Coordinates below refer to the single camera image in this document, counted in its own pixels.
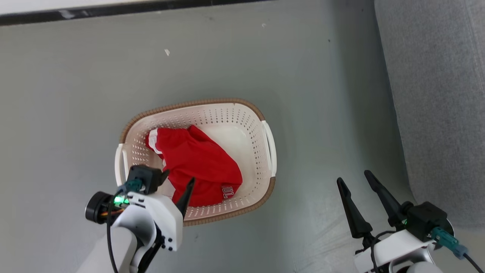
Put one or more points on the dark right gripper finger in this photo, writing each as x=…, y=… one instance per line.
x=386, y=201
x=354, y=216

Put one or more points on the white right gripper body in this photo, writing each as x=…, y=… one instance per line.
x=398, y=250

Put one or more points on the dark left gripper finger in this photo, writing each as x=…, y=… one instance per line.
x=186, y=199
x=164, y=176

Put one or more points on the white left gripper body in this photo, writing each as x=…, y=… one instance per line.
x=166, y=220

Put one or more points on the red and white garment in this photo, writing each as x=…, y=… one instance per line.
x=197, y=159

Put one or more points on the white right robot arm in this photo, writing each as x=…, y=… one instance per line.
x=424, y=269

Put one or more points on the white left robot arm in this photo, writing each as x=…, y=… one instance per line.
x=127, y=242

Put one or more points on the grey fabric sofa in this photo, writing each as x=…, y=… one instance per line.
x=439, y=94

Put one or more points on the cream perforated laundry basket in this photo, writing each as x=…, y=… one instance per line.
x=227, y=113

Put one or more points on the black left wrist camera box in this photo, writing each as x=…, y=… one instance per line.
x=147, y=175

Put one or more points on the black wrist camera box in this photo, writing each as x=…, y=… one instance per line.
x=426, y=220
x=147, y=175

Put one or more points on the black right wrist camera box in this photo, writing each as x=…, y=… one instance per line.
x=426, y=220

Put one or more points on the black wall baseboard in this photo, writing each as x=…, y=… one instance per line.
x=113, y=9

